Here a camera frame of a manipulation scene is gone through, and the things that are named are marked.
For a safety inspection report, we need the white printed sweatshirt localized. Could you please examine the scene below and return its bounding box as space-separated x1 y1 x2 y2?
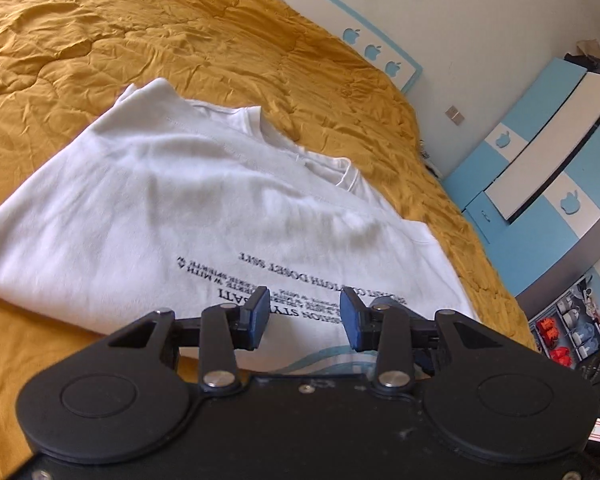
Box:
0 77 483 376

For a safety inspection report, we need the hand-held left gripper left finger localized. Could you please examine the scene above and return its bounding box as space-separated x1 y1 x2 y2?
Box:
107 286 271 392

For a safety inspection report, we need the white blue bed headboard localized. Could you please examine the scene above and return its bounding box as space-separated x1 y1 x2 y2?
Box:
200 0 423 93

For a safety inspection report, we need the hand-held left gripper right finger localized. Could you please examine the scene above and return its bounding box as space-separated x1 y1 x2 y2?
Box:
340 290 503 391

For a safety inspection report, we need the white dark bedside clutter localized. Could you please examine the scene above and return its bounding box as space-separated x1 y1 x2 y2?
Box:
420 135 443 177

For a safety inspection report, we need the mustard yellow quilt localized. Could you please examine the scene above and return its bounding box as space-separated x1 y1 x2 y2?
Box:
0 0 538 480

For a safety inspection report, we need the open shelf with toys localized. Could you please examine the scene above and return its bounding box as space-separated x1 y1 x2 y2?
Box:
527 267 600 371

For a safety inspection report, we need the blue white wardrobe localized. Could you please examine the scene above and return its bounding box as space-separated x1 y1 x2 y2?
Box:
442 57 600 311

